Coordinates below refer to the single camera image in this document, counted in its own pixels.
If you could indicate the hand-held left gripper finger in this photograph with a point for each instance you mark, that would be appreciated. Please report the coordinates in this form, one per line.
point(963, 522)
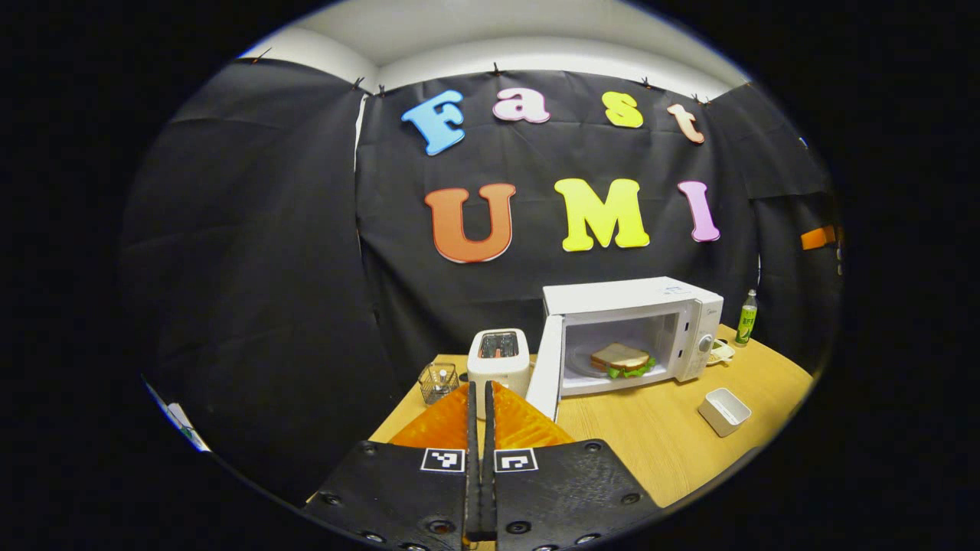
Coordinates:
point(490, 459)
point(472, 459)

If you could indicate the computer monitor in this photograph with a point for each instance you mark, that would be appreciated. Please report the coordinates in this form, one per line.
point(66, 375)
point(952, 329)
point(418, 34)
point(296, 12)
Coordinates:
point(182, 419)

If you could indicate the white microwave oven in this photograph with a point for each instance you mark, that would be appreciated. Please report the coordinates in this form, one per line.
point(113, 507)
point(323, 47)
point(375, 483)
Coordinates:
point(628, 298)

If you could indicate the white toaster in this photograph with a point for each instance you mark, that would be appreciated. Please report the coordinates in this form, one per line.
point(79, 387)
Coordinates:
point(498, 371)

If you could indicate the sandwich with lettuce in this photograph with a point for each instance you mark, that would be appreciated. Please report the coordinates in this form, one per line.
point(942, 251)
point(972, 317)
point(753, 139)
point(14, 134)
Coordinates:
point(620, 358)

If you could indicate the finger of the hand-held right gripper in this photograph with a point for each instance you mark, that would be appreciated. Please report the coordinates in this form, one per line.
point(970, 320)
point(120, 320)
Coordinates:
point(818, 238)

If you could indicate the green drink bottle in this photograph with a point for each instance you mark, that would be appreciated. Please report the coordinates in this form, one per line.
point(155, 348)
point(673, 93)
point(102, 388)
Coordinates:
point(747, 321)

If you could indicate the white rectangular tray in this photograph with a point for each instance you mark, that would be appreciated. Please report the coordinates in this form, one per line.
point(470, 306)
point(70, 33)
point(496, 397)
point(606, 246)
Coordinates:
point(723, 413)

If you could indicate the white divided grain dish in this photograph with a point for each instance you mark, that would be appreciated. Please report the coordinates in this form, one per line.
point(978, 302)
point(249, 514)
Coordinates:
point(721, 352)

